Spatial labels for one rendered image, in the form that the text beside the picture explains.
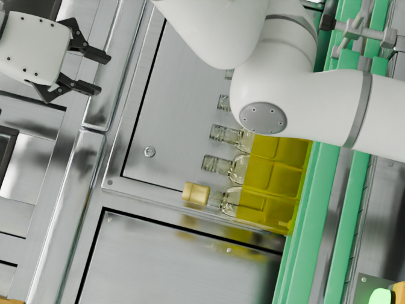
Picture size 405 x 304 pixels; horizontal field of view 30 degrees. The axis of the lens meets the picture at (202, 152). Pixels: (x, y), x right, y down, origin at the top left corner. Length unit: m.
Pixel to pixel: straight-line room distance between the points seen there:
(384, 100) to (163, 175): 0.65
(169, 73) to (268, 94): 0.66
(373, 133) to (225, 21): 0.22
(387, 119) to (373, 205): 0.32
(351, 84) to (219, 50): 0.16
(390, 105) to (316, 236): 0.35
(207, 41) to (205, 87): 0.67
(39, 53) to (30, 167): 0.40
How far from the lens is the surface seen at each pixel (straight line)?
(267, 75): 0.88
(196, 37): 0.84
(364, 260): 1.18
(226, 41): 0.84
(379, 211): 1.20
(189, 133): 1.47
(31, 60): 1.17
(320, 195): 1.20
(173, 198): 1.43
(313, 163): 1.29
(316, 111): 0.89
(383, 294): 1.13
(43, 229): 1.47
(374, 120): 0.90
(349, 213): 1.20
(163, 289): 1.45
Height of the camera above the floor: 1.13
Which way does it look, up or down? 1 degrees up
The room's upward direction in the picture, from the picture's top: 76 degrees counter-clockwise
